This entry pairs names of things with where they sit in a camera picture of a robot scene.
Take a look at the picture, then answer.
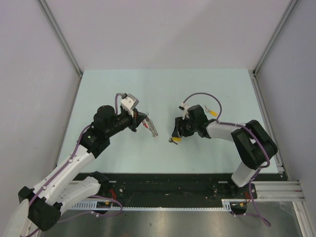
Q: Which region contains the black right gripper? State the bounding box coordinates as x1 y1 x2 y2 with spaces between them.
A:
172 116 198 138

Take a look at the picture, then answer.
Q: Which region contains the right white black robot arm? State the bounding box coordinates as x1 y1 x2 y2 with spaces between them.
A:
169 104 277 198

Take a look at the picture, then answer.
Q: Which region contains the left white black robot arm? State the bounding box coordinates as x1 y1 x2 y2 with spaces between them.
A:
18 105 150 232

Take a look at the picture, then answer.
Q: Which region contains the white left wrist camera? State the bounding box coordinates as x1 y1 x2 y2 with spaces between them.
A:
120 94 139 111

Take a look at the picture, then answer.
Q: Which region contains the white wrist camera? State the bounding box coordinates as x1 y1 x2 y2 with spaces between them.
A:
178 103 191 120
120 94 139 111

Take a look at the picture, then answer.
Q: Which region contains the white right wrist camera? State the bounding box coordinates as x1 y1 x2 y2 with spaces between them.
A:
178 103 191 120

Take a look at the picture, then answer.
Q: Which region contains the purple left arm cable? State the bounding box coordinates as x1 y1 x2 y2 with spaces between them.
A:
21 92 124 235

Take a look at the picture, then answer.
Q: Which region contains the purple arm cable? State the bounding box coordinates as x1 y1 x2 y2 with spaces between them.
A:
182 92 272 227
21 92 124 235

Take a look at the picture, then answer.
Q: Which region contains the black mounting base plate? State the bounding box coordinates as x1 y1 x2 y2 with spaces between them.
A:
91 172 257 207

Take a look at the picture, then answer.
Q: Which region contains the white slotted cable duct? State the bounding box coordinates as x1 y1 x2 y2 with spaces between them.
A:
69 199 246 212

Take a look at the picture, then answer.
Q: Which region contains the aluminium right side rail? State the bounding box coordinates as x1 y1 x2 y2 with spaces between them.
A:
249 70 285 174

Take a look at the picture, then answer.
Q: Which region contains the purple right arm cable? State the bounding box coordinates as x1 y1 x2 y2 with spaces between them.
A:
182 92 272 227

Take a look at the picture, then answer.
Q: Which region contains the aluminium left corner post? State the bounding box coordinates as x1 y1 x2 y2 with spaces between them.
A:
37 0 83 79

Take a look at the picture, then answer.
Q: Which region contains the aluminium corner post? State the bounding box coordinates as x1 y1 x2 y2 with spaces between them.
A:
252 0 299 76
37 0 83 79

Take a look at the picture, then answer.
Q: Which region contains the aluminium right corner post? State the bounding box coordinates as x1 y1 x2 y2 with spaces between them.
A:
252 0 299 76

